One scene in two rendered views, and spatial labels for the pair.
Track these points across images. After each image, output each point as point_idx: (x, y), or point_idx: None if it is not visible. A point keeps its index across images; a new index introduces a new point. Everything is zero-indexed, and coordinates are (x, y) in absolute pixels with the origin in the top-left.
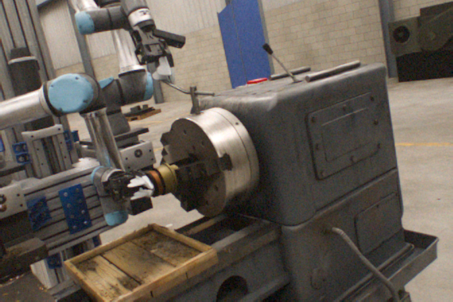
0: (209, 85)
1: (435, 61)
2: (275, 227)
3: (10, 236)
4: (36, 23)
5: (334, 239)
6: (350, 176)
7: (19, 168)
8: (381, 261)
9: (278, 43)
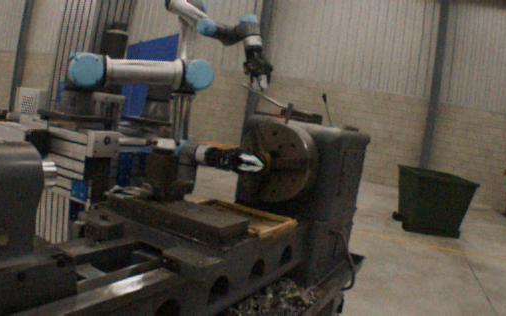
0: None
1: None
2: (311, 220)
3: (96, 175)
4: (132, 9)
5: (330, 240)
6: (344, 201)
7: (111, 120)
8: (336, 265)
9: None
